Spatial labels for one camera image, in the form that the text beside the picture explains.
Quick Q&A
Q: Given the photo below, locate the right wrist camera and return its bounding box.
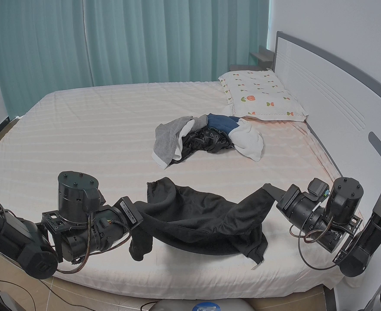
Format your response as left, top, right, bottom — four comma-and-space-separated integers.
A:
307, 179, 330, 196

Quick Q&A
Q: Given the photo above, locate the white printed pillow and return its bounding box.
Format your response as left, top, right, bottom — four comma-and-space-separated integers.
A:
218, 68, 309, 122

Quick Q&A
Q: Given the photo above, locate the black cable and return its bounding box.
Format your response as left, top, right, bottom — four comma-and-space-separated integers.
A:
298, 227, 338, 270

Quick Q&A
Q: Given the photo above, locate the dark blue garment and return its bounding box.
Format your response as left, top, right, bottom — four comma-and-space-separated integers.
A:
207, 113, 243, 135

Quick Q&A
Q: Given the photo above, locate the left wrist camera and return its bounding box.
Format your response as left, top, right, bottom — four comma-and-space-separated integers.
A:
83, 187, 107, 214

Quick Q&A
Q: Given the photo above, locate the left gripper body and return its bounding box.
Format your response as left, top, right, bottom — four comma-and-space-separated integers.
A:
91, 197, 144, 255

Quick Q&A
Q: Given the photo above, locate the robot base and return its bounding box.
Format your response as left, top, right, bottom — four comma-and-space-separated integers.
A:
147, 298, 253, 311

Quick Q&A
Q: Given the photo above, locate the grey bedside table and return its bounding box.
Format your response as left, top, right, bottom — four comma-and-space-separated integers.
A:
229, 46, 277, 74

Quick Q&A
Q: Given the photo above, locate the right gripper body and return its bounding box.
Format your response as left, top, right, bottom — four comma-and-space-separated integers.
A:
276, 184, 327, 238

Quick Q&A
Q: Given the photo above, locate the black T-shirt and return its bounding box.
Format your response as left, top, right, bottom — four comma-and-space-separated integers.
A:
128, 177, 287, 265

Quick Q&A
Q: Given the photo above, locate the white garment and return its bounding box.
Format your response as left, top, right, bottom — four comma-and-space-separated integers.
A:
228, 119, 264, 162

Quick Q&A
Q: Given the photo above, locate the grey garment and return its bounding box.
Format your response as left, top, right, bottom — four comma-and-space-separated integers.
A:
152, 115, 209, 169

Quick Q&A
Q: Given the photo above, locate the bed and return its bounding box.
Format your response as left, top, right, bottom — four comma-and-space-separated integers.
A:
0, 31, 381, 311

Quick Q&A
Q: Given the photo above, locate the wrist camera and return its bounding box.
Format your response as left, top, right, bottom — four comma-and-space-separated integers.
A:
307, 179, 330, 196
83, 187, 107, 214

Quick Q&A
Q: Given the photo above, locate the blue-green curtain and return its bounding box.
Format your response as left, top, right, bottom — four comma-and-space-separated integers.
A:
83, 0, 270, 87
0, 0, 89, 119

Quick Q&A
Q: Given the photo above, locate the black shiny garment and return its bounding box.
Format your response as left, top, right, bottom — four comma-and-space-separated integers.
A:
171, 127, 234, 165

